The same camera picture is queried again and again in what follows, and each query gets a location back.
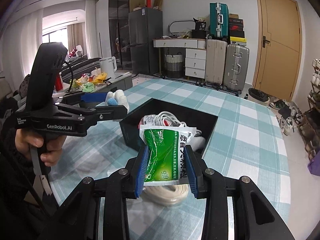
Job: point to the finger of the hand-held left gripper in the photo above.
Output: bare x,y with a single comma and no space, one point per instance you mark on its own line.
95,96
110,112

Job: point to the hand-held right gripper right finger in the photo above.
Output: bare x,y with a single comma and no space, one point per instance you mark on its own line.
193,177

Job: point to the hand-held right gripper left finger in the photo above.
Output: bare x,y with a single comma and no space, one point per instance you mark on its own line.
142,172

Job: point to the small white soft bundle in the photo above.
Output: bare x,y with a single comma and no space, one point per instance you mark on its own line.
120,96

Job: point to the green medicine packet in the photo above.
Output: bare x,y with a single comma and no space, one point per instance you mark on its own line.
162,150

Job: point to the white printed packet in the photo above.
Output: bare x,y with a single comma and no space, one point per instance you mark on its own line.
147,120

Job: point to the person's left forearm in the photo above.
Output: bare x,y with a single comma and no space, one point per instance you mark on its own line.
15,185

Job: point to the person's left hand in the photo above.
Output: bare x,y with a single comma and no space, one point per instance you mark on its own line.
35,142

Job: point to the light green packet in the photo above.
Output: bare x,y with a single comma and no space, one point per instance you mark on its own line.
88,87

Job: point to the red bottle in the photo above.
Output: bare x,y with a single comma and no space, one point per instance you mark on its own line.
59,82

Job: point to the yellow snack bag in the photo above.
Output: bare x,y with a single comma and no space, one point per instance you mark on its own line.
100,77

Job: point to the white kettle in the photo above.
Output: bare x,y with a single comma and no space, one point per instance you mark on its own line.
107,67

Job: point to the cream round tape roll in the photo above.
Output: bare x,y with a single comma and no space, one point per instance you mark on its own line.
165,195

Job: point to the striped bedding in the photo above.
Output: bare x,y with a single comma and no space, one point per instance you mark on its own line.
82,66

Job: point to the white sheer curtain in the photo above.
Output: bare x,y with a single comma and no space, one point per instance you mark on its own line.
17,47
91,30

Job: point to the red and white clothes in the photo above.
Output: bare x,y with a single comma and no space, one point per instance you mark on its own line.
76,52

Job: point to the brown curtain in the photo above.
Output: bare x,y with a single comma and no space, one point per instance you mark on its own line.
75,38

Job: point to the checked teal tablecloth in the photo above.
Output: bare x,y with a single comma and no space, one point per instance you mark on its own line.
237,135

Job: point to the dark wardrobe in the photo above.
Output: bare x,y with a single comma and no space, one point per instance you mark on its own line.
118,30

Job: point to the grey refrigerator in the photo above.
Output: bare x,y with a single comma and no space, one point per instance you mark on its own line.
145,40

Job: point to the woven basket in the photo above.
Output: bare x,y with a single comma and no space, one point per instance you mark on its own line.
173,63

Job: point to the white desk with drawers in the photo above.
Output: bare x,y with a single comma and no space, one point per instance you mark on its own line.
195,62

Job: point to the black trash bag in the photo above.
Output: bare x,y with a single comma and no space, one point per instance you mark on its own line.
257,96

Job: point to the red carton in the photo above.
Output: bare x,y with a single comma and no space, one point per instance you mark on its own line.
148,1

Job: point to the scattered sneakers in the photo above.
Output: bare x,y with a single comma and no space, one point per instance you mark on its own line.
287,117

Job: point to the tall brown cardboard box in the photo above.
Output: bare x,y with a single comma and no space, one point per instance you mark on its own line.
158,2

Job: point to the beige suitcase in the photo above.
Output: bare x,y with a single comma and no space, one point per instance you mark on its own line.
215,62

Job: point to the silver suitcase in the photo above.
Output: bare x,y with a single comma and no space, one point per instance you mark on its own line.
236,67

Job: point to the purple container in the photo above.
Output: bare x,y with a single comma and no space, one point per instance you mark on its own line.
314,165

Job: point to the black box with white label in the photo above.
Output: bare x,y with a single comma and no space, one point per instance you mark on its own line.
200,25

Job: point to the wooden shoe rack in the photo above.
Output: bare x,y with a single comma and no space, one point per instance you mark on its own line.
311,130

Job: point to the teal suitcase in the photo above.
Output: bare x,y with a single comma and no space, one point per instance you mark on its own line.
218,20

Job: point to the yellow and black shoe box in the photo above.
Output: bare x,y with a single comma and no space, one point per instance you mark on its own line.
238,40

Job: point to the red and black shoe box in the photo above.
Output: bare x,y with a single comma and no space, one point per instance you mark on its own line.
236,28

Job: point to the brown cardboard shoe box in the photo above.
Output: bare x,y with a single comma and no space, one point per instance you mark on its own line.
233,16

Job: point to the rows of assorted shoes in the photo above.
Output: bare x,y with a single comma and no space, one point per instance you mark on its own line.
315,77

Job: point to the wooden door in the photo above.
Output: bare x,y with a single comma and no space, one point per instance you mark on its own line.
277,42

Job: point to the oval metal frame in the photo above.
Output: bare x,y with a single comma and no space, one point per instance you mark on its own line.
170,27

